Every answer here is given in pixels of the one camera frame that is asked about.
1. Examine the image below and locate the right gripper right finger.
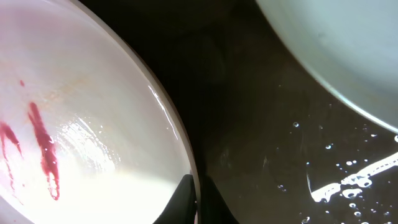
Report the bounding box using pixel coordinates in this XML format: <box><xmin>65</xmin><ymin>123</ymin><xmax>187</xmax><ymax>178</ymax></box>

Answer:
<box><xmin>200</xmin><ymin>176</ymin><xmax>239</xmax><ymax>224</ymax></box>

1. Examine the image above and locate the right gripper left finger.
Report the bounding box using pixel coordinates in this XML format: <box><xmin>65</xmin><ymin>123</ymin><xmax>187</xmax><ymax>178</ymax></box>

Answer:
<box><xmin>154</xmin><ymin>174</ymin><xmax>197</xmax><ymax>224</ymax></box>

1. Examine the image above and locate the pink white plate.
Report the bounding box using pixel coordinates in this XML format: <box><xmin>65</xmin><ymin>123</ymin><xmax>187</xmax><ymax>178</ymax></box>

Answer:
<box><xmin>1</xmin><ymin>0</ymin><xmax>200</xmax><ymax>223</ymax></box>

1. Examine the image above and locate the large brown serving tray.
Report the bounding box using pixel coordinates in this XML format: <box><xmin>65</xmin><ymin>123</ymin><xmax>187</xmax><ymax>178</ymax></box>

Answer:
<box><xmin>83</xmin><ymin>0</ymin><xmax>397</xmax><ymax>223</ymax></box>

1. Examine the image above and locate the pale green plate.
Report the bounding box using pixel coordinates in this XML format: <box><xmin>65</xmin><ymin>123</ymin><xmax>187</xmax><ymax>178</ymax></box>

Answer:
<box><xmin>258</xmin><ymin>0</ymin><xmax>397</xmax><ymax>133</ymax></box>

